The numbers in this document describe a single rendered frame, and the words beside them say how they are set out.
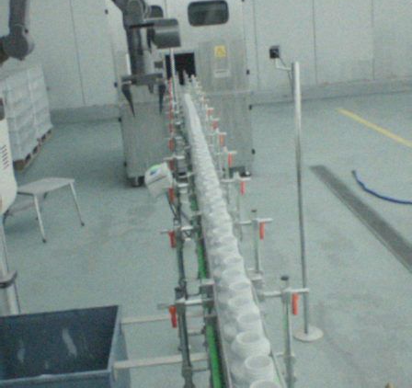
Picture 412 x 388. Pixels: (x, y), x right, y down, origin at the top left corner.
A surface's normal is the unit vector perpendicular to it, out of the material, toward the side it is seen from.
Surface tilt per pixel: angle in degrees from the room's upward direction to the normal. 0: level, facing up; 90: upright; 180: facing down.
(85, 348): 90
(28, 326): 90
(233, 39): 90
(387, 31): 90
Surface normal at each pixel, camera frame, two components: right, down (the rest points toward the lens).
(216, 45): 0.05, 0.26
